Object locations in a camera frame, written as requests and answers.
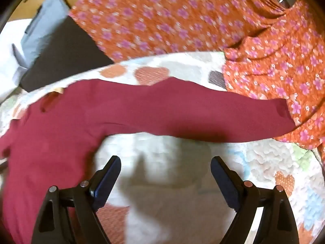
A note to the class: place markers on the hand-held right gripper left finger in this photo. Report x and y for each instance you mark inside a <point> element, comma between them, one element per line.
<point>104,190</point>

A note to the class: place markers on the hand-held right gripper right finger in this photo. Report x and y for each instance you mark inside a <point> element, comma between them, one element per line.
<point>226,183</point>

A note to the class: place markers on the maroon sweater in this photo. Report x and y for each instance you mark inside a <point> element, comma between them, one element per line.
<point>76,122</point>

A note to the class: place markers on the heart print quilt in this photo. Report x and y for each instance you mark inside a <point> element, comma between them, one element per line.
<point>165,157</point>

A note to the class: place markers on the small orange floral garment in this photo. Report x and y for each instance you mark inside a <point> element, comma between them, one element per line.
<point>279,68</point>

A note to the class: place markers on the dark brown mat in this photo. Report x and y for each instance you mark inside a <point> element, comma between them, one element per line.
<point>63,56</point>

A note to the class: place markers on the grey case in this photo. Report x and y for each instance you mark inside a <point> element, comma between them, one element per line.
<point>43,28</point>

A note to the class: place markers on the large orange floral cloth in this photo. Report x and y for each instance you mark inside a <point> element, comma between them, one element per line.
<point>152,17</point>

